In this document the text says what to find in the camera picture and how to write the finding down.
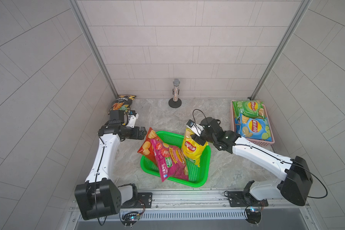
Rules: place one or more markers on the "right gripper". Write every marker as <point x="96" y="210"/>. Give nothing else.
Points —
<point x="197" y="138"/>

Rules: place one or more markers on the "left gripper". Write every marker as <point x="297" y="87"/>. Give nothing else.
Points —
<point x="141" y="134"/>

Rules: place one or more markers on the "small red chips bag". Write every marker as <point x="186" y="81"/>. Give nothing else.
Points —
<point x="146" y="149"/>

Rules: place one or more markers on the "yellow chips bag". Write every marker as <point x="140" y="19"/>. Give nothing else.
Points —
<point x="193" y="147"/>

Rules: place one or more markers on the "black chips bag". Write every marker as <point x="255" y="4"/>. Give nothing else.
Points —
<point x="123" y="103"/>

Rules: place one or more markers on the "pink plastic basket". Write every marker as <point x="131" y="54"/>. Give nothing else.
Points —
<point x="235" y="124"/>

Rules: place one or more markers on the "light blue chips bag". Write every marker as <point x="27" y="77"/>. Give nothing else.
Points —
<point x="255" y="128"/>

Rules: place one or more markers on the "magenta tomato chips bag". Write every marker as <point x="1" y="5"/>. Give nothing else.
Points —
<point x="170" y="160"/>

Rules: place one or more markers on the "green plastic basket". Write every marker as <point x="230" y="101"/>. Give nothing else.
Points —
<point x="197" y="175"/>

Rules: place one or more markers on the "green cucumber chips bag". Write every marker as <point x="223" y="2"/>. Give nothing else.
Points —
<point x="249" y="108"/>

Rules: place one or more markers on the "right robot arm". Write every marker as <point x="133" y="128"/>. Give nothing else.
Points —
<point x="293" y="178"/>

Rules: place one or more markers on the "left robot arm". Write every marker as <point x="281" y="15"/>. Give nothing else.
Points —
<point x="98" y="196"/>

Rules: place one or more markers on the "microphone-like stand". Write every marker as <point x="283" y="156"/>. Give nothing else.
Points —
<point x="175" y="101"/>

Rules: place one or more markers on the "left circuit board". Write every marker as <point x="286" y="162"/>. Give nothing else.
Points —
<point x="130" y="219"/>

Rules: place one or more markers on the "circuit board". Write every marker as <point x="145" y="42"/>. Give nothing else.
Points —
<point x="253" y="216"/>
<point x="130" y="219"/>

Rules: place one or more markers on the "right circuit board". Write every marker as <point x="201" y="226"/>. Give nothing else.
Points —
<point x="253" y="216"/>

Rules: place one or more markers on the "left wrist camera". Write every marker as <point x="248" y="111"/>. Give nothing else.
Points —
<point x="132" y="118"/>

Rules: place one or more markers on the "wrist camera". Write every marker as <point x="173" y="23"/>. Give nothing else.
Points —
<point x="194" y="127"/>
<point x="132" y="118"/>

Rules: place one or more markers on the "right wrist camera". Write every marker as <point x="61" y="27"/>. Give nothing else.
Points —
<point x="194" y="127"/>

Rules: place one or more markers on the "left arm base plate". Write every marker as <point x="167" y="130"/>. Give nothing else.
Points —
<point x="139" y="201"/>

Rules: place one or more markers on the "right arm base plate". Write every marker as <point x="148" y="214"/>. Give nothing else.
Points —
<point x="244" y="199"/>

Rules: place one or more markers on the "aluminium front rail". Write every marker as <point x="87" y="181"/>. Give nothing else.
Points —
<point x="205" y="204"/>

